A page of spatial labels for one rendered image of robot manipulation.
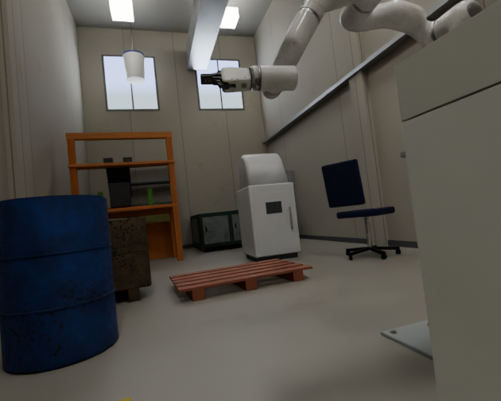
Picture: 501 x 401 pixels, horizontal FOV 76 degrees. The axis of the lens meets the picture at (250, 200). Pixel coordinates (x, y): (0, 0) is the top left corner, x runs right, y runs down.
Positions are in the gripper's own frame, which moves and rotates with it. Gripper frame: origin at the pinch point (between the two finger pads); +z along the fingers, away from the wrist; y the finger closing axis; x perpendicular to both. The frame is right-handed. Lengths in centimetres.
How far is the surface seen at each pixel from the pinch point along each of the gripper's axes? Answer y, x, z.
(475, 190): -67, 9, -53
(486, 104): -57, 23, -53
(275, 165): 222, -238, -90
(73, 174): 286, -297, 210
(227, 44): 786, -301, -66
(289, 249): 122, -299, -99
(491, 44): -50, 31, -54
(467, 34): -44, 31, -52
